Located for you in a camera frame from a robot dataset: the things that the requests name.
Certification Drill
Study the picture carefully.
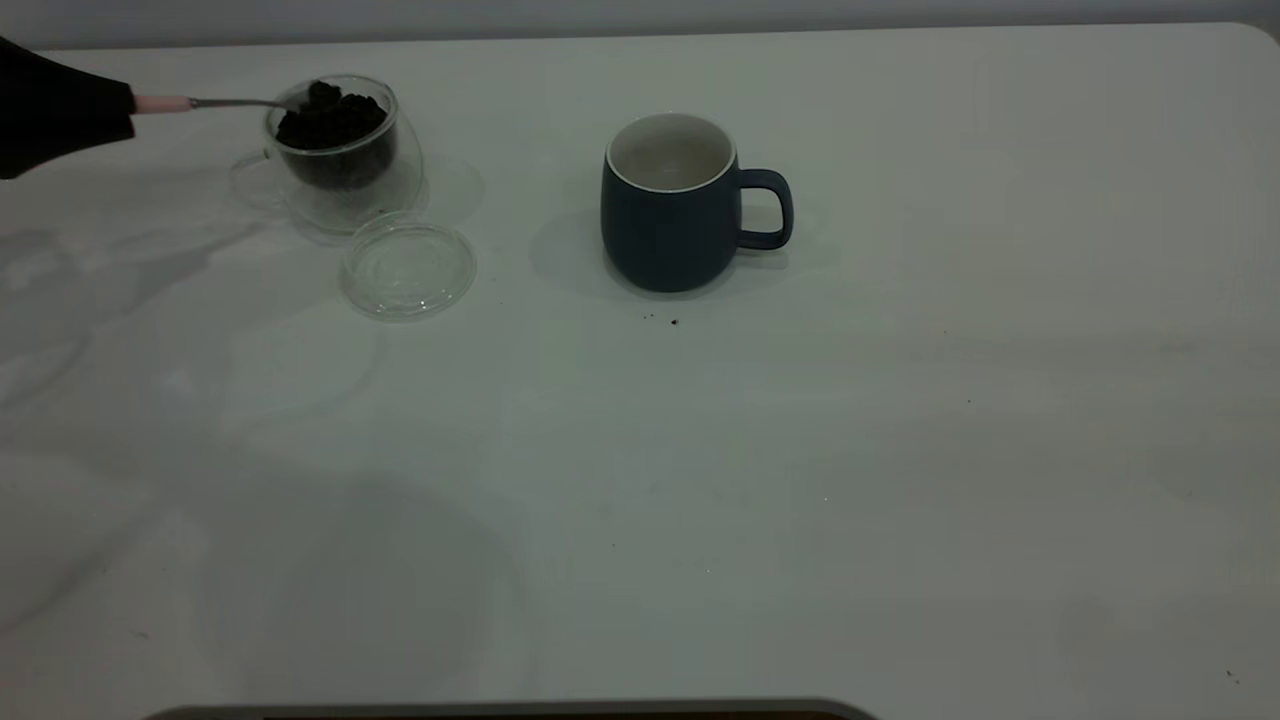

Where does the pink-handled metal spoon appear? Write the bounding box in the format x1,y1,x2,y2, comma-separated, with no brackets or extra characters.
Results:
133,92,311,113

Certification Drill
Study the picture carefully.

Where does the clear round glass lid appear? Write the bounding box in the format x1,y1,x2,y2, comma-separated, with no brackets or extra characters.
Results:
340,210,478,321

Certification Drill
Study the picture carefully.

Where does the dark grey ceramic mug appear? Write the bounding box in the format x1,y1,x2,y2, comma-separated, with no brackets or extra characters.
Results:
600,112,795,294

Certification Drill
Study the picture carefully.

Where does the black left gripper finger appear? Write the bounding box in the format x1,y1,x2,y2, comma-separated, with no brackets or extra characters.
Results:
0,112,136,181
0,35,136,121

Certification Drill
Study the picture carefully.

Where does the clear double-walled glass cup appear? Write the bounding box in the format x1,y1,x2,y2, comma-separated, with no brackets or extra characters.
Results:
232,74,426,241

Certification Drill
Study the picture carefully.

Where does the dark coffee beans pile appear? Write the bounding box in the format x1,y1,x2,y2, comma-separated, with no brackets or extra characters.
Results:
276,80,396,191

